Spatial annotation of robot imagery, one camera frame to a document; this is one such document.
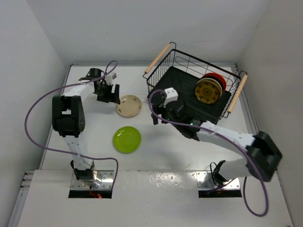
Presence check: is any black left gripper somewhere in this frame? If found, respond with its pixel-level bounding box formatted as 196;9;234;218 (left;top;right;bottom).
94;82;119;104

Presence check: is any beige floral plate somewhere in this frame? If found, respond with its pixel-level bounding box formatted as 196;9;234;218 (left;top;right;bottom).
116;95;142;118

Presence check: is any green plate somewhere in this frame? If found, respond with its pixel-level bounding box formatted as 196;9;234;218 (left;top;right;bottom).
112;126;142;154

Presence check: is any brown patterned plate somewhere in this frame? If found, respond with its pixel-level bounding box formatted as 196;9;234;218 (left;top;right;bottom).
195;78;222;105

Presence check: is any orange plate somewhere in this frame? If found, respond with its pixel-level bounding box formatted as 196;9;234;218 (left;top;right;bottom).
203;72;227;92

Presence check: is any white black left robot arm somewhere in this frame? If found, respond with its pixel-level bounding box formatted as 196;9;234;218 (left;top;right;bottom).
52;68;120;188

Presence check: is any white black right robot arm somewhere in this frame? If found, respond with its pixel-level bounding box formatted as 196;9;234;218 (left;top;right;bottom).
148;88;283;188

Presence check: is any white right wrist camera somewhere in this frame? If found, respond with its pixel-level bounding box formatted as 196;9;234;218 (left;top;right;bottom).
164;87;178;102

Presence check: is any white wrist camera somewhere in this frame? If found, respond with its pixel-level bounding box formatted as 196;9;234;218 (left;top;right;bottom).
164;87;178;102
105;72;117;85

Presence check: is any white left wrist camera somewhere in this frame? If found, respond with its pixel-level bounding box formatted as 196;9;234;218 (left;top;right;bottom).
105;72;117;85

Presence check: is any black wire dish rack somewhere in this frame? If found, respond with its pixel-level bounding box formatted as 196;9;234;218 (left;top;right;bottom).
143;42;242;124

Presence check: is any left wooden rack handle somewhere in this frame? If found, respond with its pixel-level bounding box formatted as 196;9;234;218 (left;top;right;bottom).
144;43;170;74

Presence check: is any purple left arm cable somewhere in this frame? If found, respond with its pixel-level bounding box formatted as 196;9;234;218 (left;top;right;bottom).
24;60;119;189

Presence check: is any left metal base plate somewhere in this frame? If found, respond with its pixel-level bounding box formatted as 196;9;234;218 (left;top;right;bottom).
70;170;115;191

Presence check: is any metal base plate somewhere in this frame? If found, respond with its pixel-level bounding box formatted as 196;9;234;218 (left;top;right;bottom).
70;170;115;191
196;171;241;192

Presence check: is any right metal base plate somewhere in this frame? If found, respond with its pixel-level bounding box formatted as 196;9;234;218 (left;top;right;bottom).
196;171;241;192

